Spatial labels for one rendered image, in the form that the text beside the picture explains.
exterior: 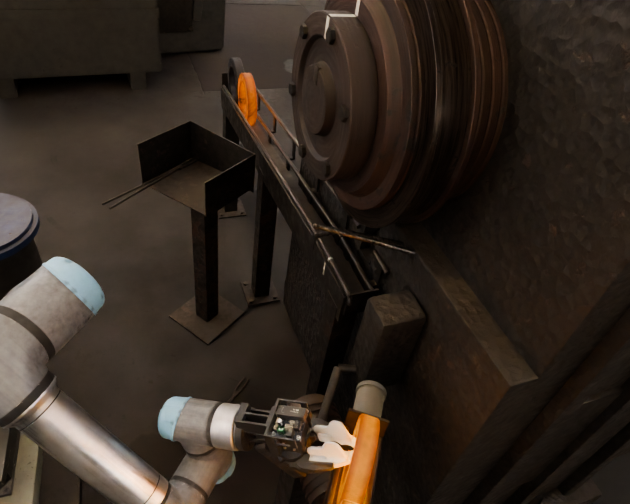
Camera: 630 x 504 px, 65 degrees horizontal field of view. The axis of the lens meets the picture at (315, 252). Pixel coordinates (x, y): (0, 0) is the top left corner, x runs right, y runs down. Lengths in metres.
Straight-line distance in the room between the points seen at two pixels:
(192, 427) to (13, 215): 1.09
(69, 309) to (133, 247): 1.39
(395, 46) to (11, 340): 0.69
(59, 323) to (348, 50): 0.60
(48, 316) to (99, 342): 1.08
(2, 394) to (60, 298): 0.15
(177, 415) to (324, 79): 0.62
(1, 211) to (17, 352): 1.04
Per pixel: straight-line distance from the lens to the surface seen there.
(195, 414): 0.91
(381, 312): 0.96
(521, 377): 0.87
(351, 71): 0.78
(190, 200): 1.48
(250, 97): 1.81
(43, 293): 0.86
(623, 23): 0.73
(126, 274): 2.13
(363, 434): 0.83
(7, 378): 0.83
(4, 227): 1.76
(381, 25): 0.81
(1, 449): 1.35
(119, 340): 1.92
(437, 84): 0.73
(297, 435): 0.83
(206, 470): 0.98
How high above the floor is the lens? 1.50
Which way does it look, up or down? 42 degrees down
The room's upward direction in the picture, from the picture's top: 10 degrees clockwise
